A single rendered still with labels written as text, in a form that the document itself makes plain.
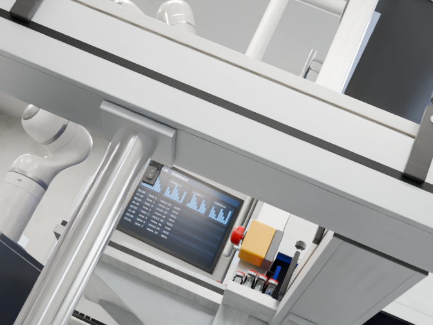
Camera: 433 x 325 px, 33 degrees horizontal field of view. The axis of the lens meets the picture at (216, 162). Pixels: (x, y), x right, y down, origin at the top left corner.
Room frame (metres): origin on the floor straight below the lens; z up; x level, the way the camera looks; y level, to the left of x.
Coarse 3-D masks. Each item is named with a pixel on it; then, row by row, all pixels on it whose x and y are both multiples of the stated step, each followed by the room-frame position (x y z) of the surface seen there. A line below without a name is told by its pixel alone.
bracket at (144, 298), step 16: (96, 272) 1.67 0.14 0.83; (112, 272) 1.67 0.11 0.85; (112, 288) 1.67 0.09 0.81; (128, 288) 1.66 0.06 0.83; (144, 288) 1.66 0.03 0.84; (160, 288) 1.65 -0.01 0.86; (128, 304) 1.66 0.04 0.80; (144, 304) 1.66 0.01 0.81; (160, 304) 1.65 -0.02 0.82; (176, 304) 1.65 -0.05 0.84; (192, 304) 1.65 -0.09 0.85; (144, 320) 1.66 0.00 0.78; (160, 320) 1.65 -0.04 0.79; (176, 320) 1.65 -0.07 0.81; (192, 320) 1.64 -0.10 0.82; (208, 320) 1.64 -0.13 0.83
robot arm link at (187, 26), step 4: (172, 24) 1.77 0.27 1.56; (176, 24) 1.77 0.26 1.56; (180, 24) 1.76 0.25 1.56; (184, 24) 1.76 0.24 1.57; (188, 24) 1.77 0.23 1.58; (180, 28) 1.75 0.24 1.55; (184, 28) 1.75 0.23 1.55; (188, 28) 1.76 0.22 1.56; (192, 28) 1.76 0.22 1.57; (192, 32) 1.75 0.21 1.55; (196, 32) 1.78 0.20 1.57
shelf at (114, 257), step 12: (60, 228) 1.60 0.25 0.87; (108, 252) 1.58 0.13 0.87; (120, 252) 1.58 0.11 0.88; (120, 264) 1.62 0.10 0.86; (132, 264) 1.58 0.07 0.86; (144, 264) 1.57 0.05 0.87; (96, 276) 1.87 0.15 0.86; (144, 276) 1.62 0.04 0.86; (156, 276) 1.57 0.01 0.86; (168, 276) 1.57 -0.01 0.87; (96, 288) 2.04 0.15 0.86; (108, 288) 1.96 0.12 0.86; (168, 288) 1.63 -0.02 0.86; (180, 288) 1.58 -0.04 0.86; (192, 288) 1.56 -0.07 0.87; (204, 288) 1.56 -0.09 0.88; (96, 300) 2.23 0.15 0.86; (108, 300) 2.14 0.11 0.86; (120, 300) 2.05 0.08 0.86; (192, 300) 1.64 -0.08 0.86; (204, 300) 1.59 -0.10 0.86; (216, 300) 1.56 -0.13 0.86; (132, 312) 2.15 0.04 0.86
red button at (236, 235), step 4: (236, 228) 1.47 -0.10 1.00; (240, 228) 1.47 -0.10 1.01; (244, 228) 1.48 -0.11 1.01; (232, 232) 1.48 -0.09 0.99; (236, 232) 1.47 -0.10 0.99; (240, 232) 1.47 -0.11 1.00; (232, 236) 1.48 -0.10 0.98; (236, 236) 1.47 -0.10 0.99; (240, 236) 1.47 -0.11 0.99; (232, 240) 1.48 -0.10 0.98; (236, 240) 1.47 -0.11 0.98; (236, 244) 1.49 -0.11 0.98
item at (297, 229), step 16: (432, 0) 1.52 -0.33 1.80; (288, 224) 1.53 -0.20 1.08; (304, 224) 1.53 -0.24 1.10; (288, 240) 1.53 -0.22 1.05; (304, 240) 1.53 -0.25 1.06; (288, 256) 1.53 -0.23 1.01; (416, 288) 1.50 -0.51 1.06; (432, 288) 1.50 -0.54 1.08; (400, 304) 1.50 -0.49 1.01; (416, 304) 1.50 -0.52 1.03; (432, 304) 1.50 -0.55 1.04; (400, 320) 1.52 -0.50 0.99; (416, 320) 1.50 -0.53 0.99; (432, 320) 1.50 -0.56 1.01
